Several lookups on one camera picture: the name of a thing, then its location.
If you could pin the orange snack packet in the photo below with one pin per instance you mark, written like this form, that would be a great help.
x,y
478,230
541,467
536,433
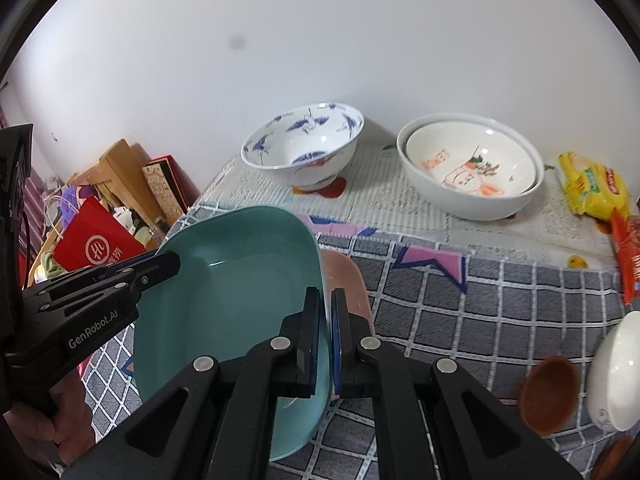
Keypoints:
x,y
626,236

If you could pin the pink square plate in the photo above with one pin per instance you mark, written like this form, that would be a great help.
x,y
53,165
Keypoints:
x,y
341,272

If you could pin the yellow snack packet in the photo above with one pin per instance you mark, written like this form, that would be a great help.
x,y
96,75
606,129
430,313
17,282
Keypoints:
x,y
590,188

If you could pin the newspaper print table mat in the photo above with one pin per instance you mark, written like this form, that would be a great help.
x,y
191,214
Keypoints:
x,y
379,195

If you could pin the small white bowl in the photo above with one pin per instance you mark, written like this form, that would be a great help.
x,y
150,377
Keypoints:
x,y
613,379

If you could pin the grey checkered cloth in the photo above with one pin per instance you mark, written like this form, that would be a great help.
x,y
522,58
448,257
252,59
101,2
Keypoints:
x,y
512,315

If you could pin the red paper bag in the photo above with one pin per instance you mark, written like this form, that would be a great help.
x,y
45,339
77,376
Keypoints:
x,y
94,237

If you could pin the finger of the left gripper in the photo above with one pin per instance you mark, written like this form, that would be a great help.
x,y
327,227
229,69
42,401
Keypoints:
x,y
140,277
125,264

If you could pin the person's left hand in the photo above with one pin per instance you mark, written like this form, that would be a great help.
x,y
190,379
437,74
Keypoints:
x,y
71,429

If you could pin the teal square plate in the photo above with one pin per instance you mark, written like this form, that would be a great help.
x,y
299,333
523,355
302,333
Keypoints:
x,y
241,273

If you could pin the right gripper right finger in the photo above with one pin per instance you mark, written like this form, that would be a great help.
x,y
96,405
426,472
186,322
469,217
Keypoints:
x,y
433,421

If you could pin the white bowl orange drawing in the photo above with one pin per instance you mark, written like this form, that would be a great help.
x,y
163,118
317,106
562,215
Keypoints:
x,y
470,158

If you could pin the wooden board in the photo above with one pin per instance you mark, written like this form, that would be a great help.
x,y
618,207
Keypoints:
x,y
119,178

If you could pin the blue crane patterned bowl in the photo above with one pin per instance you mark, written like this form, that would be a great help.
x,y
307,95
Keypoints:
x,y
306,147

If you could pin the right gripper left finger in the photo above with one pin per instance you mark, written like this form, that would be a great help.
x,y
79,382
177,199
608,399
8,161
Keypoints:
x,y
214,420

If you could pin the patterned brown box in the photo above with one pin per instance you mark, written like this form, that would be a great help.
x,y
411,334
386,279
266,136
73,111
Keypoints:
x,y
173,190

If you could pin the large white bowl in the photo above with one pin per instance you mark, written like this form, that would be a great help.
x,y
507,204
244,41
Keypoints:
x,y
460,205

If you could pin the small brown bowl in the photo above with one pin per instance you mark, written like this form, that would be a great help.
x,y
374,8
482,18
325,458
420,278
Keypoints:
x,y
610,458
549,395

